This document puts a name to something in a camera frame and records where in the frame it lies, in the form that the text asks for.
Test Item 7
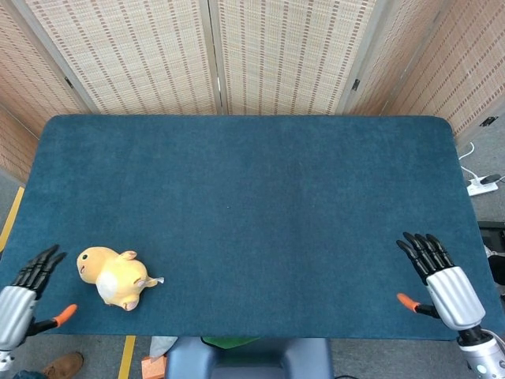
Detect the blue velvet table cloth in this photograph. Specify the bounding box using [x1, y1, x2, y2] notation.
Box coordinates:
[0, 114, 496, 342]

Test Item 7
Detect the black equipment box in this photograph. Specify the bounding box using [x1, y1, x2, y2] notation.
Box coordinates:
[477, 220, 505, 256]

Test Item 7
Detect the woven bamboo screen panel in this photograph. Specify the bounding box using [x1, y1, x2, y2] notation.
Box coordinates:
[342, 0, 439, 117]
[0, 105, 39, 183]
[388, 0, 505, 137]
[0, 0, 98, 137]
[208, 0, 390, 116]
[11, 0, 224, 116]

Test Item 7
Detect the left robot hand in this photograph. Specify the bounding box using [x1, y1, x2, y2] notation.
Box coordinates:
[0, 244, 79, 351]

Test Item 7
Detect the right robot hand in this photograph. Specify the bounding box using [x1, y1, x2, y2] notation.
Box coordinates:
[395, 231, 487, 332]

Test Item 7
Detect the brown leather shoe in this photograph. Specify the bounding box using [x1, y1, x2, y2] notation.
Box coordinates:
[40, 351, 85, 379]

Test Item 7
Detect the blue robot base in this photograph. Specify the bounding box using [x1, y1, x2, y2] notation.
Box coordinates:
[164, 337, 335, 379]

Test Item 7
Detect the green cloth piece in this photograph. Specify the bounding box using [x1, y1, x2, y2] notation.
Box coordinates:
[200, 336, 262, 349]

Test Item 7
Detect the yellow plush toy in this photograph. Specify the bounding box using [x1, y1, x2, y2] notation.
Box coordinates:
[76, 246, 165, 313]

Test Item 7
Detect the grey cloth piece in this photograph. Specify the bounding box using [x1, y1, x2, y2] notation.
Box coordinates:
[148, 336, 178, 360]

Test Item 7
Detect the white power cable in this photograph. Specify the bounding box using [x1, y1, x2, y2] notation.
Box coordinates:
[457, 141, 487, 183]

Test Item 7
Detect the white power strip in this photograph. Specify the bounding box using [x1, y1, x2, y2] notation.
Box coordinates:
[466, 177, 500, 197]

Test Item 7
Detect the yellow floor tape strip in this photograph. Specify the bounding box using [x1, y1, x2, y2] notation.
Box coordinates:
[0, 186, 25, 253]
[118, 335, 137, 379]

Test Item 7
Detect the orange foam block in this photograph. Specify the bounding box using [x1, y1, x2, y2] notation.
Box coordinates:
[140, 355, 167, 379]

